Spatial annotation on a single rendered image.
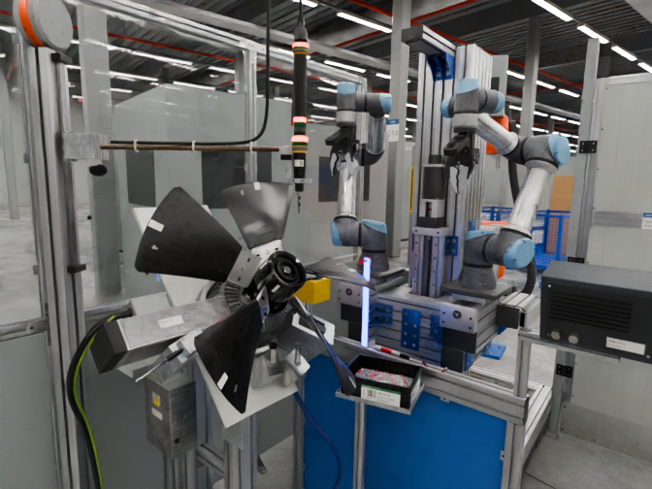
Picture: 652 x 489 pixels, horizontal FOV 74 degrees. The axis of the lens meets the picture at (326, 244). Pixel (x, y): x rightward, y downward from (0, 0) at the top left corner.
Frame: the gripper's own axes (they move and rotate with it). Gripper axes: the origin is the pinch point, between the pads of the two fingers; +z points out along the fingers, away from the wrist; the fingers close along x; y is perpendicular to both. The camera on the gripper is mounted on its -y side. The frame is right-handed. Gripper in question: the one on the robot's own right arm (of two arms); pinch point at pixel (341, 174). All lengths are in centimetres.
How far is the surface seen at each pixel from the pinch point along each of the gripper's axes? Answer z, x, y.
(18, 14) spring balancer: -39, 31, -99
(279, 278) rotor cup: 27, -32, -64
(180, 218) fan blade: 12, -15, -81
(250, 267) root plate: 26, -22, -66
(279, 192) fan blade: 6.6, -11.6, -45.2
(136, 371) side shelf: 63, 18, -79
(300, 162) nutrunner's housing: -2, -26, -52
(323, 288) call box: 44.4, -3.4, -13.8
